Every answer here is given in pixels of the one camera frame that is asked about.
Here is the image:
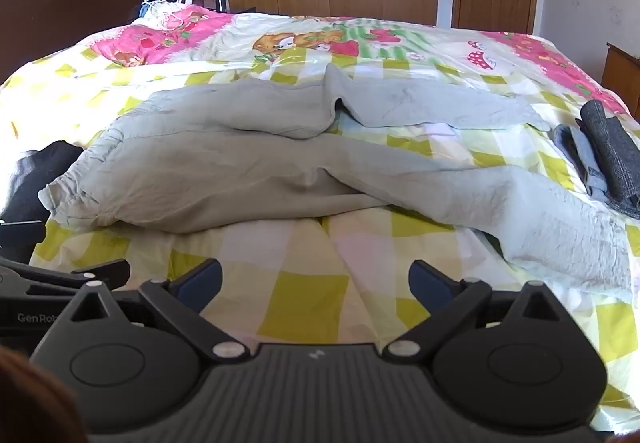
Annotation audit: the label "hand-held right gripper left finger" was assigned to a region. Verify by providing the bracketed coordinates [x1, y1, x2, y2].
[54, 259, 251, 364]

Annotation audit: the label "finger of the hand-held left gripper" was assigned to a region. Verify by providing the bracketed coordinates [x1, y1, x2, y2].
[0, 256, 132, 296]

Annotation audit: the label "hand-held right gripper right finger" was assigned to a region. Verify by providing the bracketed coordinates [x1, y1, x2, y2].
[384, 259, 581, 362]

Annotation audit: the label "dark grey folded pants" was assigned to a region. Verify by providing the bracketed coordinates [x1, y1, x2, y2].
[580, 99, 640, 218]

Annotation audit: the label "checked cartoon print bed cover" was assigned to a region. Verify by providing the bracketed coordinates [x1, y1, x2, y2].
[0, 5, 640, 434]

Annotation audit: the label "black folded cloth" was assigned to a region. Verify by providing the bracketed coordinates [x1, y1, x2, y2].
[0, 140, 85, 264]

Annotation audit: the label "blue grey folded jeans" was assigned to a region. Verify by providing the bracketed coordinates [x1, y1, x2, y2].
[552, 123, 613, 201]

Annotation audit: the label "pink printed pillow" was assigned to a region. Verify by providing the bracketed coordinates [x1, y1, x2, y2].
[95, 5, 236, 68]

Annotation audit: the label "dark wooden headboard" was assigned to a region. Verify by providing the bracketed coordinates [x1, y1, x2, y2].
[0, 0, 173, 84]

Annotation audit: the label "wooden bedside cabinet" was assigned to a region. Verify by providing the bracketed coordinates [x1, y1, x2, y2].
[600, 42, 640, 118]

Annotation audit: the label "white cable bundle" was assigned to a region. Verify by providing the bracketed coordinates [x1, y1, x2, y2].
[140, 0, 187, 31]

